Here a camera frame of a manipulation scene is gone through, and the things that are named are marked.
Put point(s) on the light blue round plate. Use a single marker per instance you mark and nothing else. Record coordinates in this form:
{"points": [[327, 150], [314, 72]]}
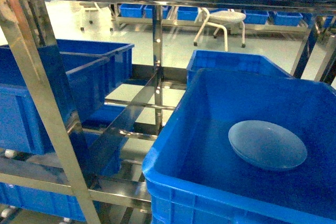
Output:
{"points": [[267, 145]]}

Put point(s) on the left shelf blue crate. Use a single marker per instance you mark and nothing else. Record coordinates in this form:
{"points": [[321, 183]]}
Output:
{"points": [[60, 94]]}

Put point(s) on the left rear blue crate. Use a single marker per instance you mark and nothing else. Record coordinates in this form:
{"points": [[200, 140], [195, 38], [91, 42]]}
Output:
{"points": [[118, 69]]}

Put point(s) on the blue crate holding plate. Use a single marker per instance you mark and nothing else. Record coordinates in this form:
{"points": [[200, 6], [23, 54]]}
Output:
{"points": [[194, 176]]}

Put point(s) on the white metal stool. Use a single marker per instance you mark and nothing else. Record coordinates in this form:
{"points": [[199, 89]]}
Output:
{"points": [[219, 20]]}

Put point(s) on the blue crate behind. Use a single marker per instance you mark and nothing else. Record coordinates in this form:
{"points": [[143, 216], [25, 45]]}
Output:
{"points": [[232, 61]]}

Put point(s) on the bottom left blue crate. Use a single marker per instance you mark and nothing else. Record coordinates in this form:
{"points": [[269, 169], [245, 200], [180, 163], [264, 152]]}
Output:
{"points": [[41, 201]]}

